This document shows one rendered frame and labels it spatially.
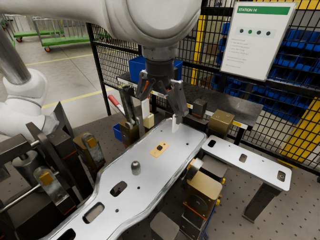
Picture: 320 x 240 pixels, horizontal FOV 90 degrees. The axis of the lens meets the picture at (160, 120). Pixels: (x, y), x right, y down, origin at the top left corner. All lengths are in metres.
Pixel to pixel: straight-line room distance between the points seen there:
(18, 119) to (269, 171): 1.11
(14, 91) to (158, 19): 0.97
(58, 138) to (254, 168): 0.65
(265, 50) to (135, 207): 0.81
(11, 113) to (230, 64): 1.11
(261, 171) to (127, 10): 0.60
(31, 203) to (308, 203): 1.13
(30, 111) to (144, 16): 0.96
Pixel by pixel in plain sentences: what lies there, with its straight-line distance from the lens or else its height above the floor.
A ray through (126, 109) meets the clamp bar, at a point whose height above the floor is 1.14.
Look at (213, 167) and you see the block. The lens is 0.63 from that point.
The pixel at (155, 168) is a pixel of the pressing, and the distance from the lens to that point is 0.57.
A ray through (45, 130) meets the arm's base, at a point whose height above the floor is 0.89.
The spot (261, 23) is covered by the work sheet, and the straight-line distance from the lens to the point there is 0.89.
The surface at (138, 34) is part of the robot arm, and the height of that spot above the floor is 1.43.
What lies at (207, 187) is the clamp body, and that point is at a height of 1.04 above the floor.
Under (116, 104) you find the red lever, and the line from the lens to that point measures 0.67.
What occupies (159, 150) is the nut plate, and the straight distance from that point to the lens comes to 0.62.
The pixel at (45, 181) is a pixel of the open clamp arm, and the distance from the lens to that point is 0.55.
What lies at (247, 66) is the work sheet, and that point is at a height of 1.20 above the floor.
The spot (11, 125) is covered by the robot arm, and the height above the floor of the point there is 0.97.
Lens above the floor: 1.46
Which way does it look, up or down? 37 degrees down
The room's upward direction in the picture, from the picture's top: straight up
